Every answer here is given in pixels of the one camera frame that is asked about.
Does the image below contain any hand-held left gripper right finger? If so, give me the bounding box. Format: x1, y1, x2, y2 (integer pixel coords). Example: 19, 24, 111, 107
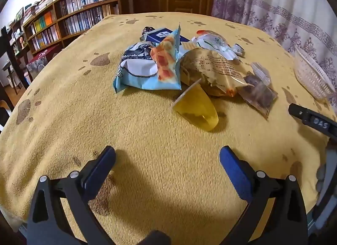
220, 145, 308, 245

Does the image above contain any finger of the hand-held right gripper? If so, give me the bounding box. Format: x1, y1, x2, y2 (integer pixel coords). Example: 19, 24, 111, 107
288, 103, 337, 140

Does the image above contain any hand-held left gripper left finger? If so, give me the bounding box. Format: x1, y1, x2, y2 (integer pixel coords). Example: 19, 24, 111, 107
26, 145, 116, 245

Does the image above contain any white plastic basket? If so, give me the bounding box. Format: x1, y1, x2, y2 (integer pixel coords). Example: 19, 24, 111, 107
293, 45, 335, 101

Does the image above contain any light blue snack bag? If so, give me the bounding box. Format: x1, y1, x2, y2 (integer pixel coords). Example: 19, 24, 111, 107
113, 41, 182, 93

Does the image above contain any brown paper snack bag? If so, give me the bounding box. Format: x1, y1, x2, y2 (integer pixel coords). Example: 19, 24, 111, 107
180, 48, 250, 97

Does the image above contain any white green-print pastry packet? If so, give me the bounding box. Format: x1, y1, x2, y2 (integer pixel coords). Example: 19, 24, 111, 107
196, 35, 240, 60

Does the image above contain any dark blue cracker packet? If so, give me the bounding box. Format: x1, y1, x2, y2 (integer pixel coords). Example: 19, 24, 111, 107
145, 27, 191, 48

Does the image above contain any yellow paw-print blanket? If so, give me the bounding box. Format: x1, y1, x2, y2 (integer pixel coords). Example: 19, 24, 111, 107
0, 12, 337, 243

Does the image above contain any clear packet of brown cake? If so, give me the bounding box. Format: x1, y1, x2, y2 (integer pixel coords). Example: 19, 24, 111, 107
237, 62, 279, 119

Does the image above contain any yellow jelly cup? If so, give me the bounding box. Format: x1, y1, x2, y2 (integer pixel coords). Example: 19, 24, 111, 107
171, 78, 219, 132

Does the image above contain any small silver candy packet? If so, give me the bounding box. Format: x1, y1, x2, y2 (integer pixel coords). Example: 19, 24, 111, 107
232, 44, 246, 57

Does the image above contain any white purple-patterned curtain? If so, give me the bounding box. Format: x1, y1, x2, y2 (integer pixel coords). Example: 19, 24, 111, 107
211, 0, 337, 85

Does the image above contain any orange-print snack packet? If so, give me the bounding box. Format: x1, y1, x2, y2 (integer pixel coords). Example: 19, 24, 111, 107
150, 24, 182, 82

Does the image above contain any red quilt box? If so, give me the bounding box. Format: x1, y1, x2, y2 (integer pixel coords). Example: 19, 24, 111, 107
26, 44, 64, 80

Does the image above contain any small dark shelf unit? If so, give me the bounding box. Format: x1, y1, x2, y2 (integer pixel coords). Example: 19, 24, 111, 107
8, 19, 33, 95

